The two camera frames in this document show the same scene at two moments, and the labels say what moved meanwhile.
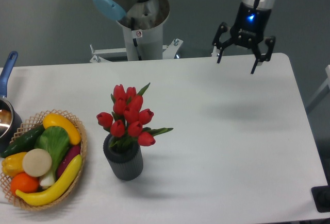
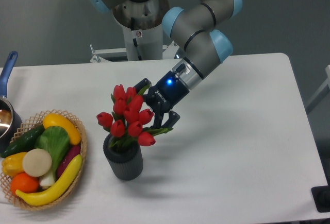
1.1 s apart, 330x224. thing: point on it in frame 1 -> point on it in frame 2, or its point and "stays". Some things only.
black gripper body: [250, 24] -> [166, 93]
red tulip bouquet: [127, 119] stays
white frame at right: [324, 89] stays
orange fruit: [24, 183] stays
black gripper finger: [270, 40] -> [143, 84]
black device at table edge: [321, 197] stays
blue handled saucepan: [11, 120] stays
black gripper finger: [221, 28] -> [174, 119]
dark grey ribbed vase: [125, 158] stays
